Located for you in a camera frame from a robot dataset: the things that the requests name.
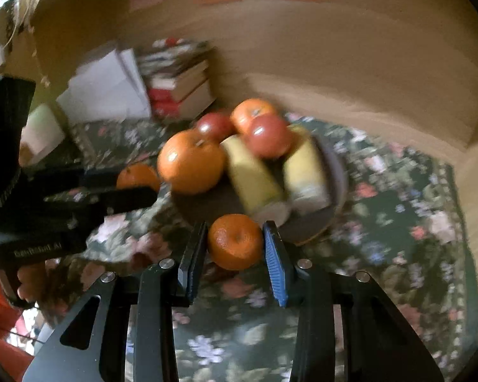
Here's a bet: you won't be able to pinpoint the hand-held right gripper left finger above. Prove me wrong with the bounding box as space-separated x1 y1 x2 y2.
22 221 208 382

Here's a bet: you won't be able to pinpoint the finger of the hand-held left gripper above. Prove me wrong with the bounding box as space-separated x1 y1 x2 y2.
44 185 159 225
82 168 122 187

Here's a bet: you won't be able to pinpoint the small mandarin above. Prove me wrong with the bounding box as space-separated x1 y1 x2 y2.
207 214 264 271
116 163 161 192

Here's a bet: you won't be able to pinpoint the red apple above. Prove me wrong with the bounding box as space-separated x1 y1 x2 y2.
194 112 236 144

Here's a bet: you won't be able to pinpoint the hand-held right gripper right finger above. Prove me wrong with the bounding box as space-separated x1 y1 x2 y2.
262 220 445 382

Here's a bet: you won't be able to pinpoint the large orange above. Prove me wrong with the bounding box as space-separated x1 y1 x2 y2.
156 129 227 195
230 98 279 136

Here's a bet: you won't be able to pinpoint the dark round plate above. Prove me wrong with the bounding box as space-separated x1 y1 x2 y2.
169 127 348 245

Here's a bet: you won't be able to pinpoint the white paper sheets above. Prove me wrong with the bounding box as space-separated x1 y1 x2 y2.
56 48 152 124

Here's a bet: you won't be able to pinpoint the person's left hand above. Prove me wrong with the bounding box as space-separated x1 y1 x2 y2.
17 262 52 305

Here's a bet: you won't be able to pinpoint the red tomato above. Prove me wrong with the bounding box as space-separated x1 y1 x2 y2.
245 115 295 160

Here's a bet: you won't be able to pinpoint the dark floral tablecloth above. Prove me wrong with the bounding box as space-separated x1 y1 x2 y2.
20 113 478 382

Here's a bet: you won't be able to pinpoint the stack of books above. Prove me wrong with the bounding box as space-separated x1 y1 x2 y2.
137 39 218 122

